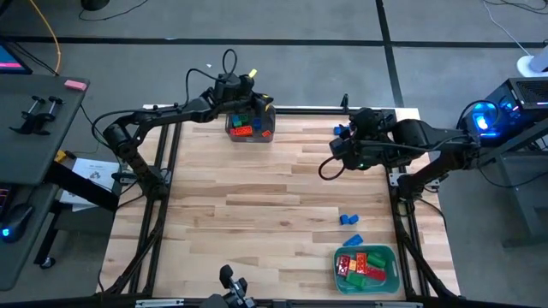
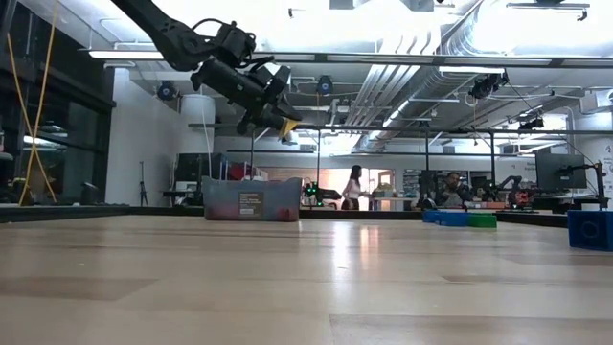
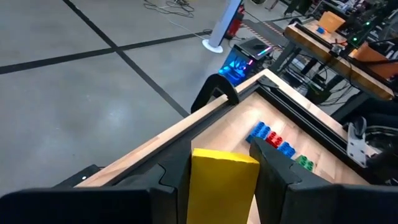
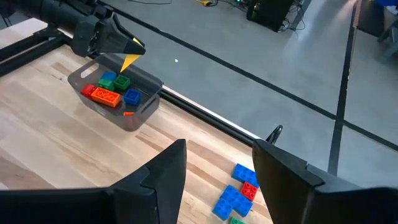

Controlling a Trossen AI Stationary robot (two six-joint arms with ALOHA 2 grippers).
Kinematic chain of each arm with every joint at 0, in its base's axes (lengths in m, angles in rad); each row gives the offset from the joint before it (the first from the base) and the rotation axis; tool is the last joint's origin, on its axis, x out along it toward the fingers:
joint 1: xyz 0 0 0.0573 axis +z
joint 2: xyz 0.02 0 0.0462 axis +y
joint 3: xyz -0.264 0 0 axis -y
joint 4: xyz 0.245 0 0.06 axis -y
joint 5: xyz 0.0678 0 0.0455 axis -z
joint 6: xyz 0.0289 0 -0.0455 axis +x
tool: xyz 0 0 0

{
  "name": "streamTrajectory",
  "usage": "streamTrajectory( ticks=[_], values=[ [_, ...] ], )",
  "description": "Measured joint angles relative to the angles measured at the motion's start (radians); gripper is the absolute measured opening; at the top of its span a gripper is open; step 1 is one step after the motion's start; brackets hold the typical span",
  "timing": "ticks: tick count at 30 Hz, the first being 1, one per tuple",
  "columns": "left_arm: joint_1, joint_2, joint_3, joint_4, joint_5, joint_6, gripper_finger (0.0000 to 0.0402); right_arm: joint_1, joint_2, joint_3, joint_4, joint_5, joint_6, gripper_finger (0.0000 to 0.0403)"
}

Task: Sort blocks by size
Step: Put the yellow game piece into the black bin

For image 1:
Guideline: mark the black metal table frame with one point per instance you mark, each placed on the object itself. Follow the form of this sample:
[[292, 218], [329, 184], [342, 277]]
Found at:
[[299, 112]]

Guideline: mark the grey translucent plastic bin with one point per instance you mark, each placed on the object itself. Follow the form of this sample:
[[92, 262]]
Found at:
[[250, 140]]

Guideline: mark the silver metal bracket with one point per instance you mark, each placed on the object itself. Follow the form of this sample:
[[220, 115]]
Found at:
[[398, 305], [159, 303]]

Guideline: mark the black round base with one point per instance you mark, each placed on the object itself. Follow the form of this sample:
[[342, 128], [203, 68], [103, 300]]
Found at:
[[95, 4]]

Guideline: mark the black computer mouse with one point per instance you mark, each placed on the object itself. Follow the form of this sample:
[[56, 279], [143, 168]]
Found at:
[[19, 218]]

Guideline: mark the grey metal stand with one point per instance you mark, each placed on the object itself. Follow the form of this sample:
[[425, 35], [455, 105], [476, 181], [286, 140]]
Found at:
[[526, 201]]

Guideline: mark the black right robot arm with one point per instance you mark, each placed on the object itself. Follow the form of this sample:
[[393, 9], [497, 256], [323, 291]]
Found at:
[[419, 132]]

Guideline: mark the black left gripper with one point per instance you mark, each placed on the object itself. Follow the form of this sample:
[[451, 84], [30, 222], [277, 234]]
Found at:
[[248, 92]]

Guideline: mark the black desk leg caster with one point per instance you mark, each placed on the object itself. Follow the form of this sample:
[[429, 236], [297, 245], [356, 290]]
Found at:
[[46, 261]]

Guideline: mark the pink eraser block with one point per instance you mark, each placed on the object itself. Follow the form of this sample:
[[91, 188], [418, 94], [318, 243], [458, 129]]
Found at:
[[75, 85]]

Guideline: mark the small green toy brick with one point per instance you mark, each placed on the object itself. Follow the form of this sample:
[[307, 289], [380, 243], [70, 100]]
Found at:
[[236, 123], [355, 280], [243, 117]]

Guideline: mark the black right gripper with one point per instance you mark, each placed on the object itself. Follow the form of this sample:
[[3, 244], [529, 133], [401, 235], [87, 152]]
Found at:
[[366, 122]]

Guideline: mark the black screw clamp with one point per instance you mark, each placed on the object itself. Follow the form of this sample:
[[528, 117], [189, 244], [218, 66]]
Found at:
[[37, 100], [55, 101]]

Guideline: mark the black keyboard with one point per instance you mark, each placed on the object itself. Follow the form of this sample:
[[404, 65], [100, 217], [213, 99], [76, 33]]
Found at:
[[3, 199]]

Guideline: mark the black lit computer tower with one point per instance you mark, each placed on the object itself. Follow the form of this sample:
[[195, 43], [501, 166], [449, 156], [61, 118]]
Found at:
[[526, 96]]

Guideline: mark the dark grey side desk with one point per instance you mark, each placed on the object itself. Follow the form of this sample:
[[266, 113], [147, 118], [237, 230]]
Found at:
[[25, 149]]

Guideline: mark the white round device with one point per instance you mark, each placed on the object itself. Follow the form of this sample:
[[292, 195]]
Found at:
[[531, 66]]

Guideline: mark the computer screen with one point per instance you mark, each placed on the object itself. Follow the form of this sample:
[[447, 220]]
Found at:
[[8, 62]]

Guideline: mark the teal plastic bin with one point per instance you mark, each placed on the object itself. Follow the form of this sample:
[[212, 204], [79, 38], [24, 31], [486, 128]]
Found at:
[[387, 286]]

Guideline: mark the yellow black tool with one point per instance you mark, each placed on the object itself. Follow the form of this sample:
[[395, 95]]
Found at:
[[61, 156]]

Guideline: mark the black frame clamp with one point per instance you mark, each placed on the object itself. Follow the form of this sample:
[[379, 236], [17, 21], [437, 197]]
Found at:
[[344, 101]]

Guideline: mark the white paper sheet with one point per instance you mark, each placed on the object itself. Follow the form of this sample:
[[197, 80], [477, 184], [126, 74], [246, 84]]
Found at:
[[92, 171]]

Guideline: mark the yellow tape tag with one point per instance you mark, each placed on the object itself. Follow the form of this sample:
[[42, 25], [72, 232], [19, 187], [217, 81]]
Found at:
[[252, 72]]

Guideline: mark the black desk support beam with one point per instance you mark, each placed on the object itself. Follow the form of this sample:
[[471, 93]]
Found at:
[[81, 188]]

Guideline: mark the small blue toy brick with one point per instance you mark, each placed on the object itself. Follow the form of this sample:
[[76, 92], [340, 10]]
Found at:
[[257, 123], [353, 218], [344, 220]]

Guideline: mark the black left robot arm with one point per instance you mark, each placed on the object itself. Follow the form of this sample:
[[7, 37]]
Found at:
[[171, 116]]

